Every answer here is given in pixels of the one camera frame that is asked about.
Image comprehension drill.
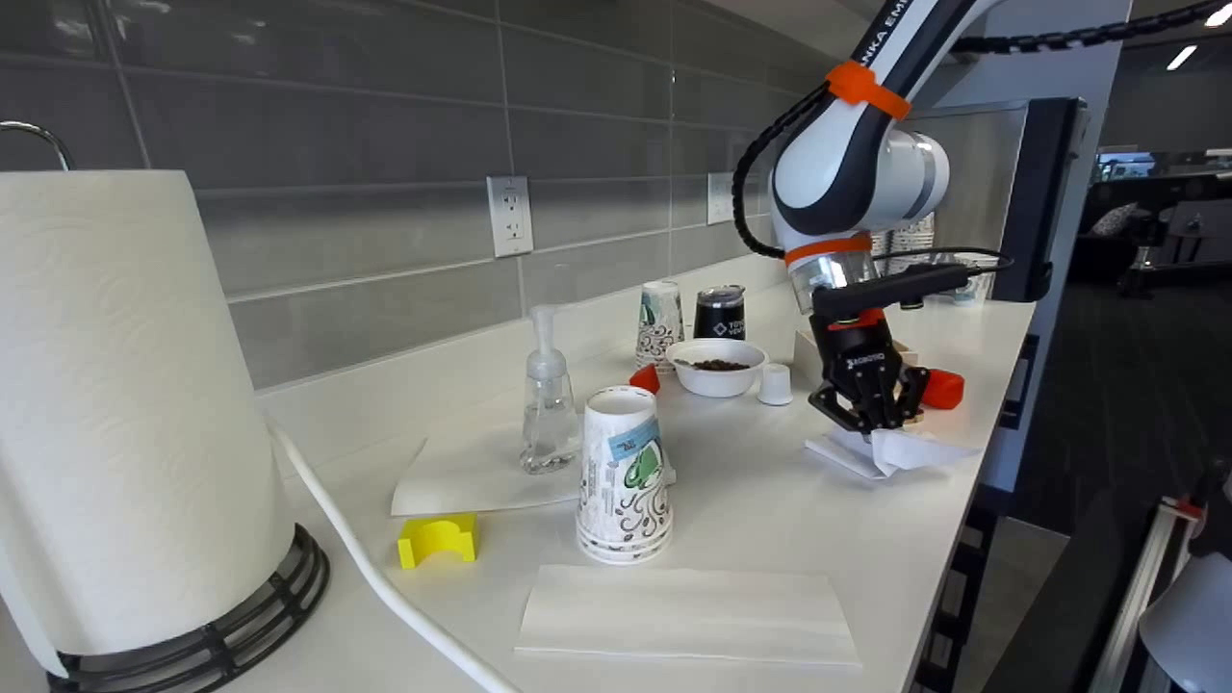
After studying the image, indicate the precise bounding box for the white power cable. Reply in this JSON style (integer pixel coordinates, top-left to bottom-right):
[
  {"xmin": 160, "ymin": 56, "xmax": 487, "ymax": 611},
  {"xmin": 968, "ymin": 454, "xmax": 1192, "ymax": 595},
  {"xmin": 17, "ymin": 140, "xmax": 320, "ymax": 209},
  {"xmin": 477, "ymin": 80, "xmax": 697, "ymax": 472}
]
[{"xmin": 270, "ymin": 427, "xmax": 518, "ymax": 693}]

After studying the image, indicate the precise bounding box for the white napkin under bottle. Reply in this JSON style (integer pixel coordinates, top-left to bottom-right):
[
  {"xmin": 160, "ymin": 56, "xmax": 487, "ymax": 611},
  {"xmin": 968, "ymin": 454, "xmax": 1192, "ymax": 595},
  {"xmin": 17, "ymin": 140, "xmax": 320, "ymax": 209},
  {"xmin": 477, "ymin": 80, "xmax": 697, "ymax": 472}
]
[{"xmin": 388, "ymin": 430, "xmax": 582, "ymax": 517}]

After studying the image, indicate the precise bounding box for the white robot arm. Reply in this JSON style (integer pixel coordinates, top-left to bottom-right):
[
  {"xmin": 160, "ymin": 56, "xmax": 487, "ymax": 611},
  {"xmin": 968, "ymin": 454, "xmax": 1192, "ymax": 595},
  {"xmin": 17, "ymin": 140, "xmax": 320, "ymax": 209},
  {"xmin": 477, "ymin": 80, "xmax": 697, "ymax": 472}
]
[{"xmin": 732, "ymin": 0, "xmax": 999, "ymax": 434}]

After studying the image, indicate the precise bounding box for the white paper towel roll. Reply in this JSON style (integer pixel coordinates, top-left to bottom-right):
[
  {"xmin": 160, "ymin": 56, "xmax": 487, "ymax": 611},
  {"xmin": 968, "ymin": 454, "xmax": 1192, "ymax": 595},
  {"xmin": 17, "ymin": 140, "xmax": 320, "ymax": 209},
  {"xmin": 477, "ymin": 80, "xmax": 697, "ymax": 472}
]
[{"xmin": 0, "ymin": 168, "xmax": 292, "ymax": 670}]

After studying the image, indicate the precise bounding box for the clear glass bottle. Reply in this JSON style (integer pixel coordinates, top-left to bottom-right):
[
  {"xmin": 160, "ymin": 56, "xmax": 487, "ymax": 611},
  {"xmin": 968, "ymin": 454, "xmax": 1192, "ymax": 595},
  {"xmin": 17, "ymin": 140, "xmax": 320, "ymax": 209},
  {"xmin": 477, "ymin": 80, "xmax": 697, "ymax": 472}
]
[{"xmin": 519, "ymin": 303, "xmax": 577, "ymax": 472}]

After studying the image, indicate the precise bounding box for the small red object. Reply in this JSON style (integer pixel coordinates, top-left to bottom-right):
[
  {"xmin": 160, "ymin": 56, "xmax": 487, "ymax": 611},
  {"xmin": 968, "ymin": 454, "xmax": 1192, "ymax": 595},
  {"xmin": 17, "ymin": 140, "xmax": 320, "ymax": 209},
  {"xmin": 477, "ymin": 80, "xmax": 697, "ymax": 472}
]
[{"xmin": 627, "ymin": 367, "xmax": 662, "ymax": 393}]

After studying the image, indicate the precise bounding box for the white wall outlet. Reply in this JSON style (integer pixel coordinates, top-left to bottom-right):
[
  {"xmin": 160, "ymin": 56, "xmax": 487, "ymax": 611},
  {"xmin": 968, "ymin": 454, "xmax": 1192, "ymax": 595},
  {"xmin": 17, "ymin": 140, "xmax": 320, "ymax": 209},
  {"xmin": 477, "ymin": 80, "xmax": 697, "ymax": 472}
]
[
  {"xmin": 710, "ymin": 173, "xmax": 732, "ymax": 222},
  {"xmin": 487, "ymin": 176, "xmax": 537, "ymax": 258}
]

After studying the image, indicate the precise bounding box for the black monitor panel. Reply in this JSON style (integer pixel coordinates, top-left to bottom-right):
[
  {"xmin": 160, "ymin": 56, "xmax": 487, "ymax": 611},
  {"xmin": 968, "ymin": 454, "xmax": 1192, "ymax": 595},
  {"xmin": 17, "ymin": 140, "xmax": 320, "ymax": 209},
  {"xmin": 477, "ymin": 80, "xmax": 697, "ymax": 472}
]
[{"xmin": 993, "ymin": 97, "xmax": 1081, "ymax": 299}]

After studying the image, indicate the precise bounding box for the white bowl with spoon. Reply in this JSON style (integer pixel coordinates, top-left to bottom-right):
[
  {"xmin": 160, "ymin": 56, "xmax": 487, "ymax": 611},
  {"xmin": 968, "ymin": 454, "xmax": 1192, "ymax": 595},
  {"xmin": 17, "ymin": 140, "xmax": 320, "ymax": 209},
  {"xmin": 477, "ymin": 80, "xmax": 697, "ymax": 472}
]
[{"xmin": 668, "ymin": 339, "xmax": 767, "ymax": 402}]

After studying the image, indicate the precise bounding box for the yellow plastic block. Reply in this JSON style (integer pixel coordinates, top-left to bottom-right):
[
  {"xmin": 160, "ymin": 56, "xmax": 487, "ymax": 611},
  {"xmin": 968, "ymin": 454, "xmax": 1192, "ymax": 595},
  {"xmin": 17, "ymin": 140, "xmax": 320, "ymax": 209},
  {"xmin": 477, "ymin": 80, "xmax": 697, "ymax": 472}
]
[{"xmin": 398, "ymin": 517, "xmax": 477, "ymax": 570}]

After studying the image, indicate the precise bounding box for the printed paper cup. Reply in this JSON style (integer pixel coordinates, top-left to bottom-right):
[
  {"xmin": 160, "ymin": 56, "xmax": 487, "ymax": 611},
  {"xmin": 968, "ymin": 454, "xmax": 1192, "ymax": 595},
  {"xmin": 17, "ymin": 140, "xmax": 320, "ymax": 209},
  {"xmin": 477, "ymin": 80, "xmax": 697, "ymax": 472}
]
[{"xmin": 576, "ymin": 385, "xmax": 676, "ymax": 565}]

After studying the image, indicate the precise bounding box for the black wire towel holder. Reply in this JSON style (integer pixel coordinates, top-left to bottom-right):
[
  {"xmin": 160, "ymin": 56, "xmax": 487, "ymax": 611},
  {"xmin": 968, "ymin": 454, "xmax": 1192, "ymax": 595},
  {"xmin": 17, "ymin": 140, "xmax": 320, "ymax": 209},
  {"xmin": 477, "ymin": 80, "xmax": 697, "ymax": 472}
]
[{"xmin": 47, "ymin": 525, "xmax": 330, "ymax": 693}]

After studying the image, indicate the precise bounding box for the printed cup by wall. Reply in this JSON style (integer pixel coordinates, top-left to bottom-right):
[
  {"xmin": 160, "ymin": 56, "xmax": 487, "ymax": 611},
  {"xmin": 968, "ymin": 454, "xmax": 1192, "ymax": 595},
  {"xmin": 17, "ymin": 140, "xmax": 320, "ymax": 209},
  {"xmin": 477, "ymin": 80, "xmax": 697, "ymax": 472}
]
[{"xmin": 635, "ymin": 282, "xmax": 686, "ymax": 359}]

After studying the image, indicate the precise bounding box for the white napkin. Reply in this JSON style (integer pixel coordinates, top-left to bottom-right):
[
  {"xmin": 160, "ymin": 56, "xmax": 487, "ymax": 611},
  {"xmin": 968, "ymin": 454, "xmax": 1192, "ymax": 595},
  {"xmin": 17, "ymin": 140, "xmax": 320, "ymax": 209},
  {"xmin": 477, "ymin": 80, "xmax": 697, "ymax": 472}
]
[
  {"xmin": 388, "ymin": 430, "xmax": 582, "ymax": 517},
  {"xmin": 518, "ymin": 565, "xmax": 860, "ymax": 670},
  {"xmin": 805, "ymin": 427, "xmax": 970, "ymax": 486}
]

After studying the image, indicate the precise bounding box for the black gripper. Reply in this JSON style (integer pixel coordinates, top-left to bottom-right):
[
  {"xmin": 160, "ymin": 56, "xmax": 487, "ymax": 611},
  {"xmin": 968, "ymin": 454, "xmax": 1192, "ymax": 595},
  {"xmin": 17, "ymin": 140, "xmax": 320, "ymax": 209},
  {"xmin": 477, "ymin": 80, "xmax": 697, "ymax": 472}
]
[{"xmin": 810, "ymin": 309, "xmax": 928, "ymax": 434}]

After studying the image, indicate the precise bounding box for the black tumbler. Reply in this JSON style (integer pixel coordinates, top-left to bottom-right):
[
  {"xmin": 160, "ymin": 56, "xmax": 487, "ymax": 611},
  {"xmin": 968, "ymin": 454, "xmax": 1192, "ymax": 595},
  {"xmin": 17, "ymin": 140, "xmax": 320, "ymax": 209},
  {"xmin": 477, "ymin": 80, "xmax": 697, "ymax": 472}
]
[{"xmin": 695, "ymin": 285, "xmax": 746, "ymax": 339}]

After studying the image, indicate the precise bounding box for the small white cap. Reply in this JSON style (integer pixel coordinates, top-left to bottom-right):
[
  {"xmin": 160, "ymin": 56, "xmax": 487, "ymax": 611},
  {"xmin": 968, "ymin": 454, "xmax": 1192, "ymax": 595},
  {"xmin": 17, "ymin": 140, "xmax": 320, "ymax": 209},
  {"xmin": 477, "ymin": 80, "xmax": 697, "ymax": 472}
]
[{"xmin": 759, "ymin": 362, "xmax": 794, "ymax": 408}]

